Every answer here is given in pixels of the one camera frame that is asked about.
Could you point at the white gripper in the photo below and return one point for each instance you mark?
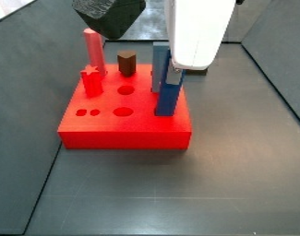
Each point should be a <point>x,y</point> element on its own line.
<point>196,26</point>

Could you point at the dark blue rectangle peg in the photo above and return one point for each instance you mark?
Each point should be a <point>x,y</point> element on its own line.
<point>169,93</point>

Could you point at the red peg board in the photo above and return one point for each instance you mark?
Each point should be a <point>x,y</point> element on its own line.
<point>119,120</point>

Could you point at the black curved holder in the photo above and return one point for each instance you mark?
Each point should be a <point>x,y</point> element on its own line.
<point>196,72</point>

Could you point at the light blue arch peg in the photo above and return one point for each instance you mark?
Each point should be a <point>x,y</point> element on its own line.
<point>160,52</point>

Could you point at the brown rounded triangle peg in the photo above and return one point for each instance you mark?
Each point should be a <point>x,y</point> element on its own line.
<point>127,62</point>

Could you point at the red star peg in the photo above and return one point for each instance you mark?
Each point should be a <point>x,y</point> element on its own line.
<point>92,79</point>

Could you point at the pink hexagonal peg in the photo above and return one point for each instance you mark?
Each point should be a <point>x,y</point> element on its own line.
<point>96,49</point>

